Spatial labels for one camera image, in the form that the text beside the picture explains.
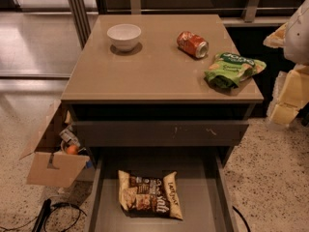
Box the crumpled packet in box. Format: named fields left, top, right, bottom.
left=59, top=129, right=80, bottom=147

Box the black cable right floor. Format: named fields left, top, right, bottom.
left=232, top=205, right=252, bottom=232

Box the closed top drawer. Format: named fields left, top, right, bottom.
left=74, top=121, right=248, bottom=147

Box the black cable on floor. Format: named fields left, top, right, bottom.
left=0, top=198, right=88, bottom=232

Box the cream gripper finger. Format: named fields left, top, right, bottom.
left=263, top=23, right=288, bottom=48
left=267, top=65, right=309, bottom=126

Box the green chip bag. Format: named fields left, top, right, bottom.
left=205, top=52, right=267, bottom=89

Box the white ceramic bowl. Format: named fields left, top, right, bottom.
left=107, top=24, right=141, bottom=51

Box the open middle drawer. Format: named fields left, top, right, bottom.
left=85, top=151, right=239, bottom=232

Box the orange soda can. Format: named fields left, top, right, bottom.
left=177, top=31, right=209, bottom=59

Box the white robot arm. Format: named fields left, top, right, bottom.
left=264, top=0, right=309, bottom=126

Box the orange fruit in box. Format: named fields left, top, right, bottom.
left=67, top=145, right=79, bottom=155

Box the cardboard box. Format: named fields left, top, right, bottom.
left=20, top=100, right=94, bottom=188

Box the brown chip bag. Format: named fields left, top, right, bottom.
left=118, top=170, right=183, bottom=220

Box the grey drawer cabinet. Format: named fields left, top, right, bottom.
left=61, top=14, right=263, bottom=161

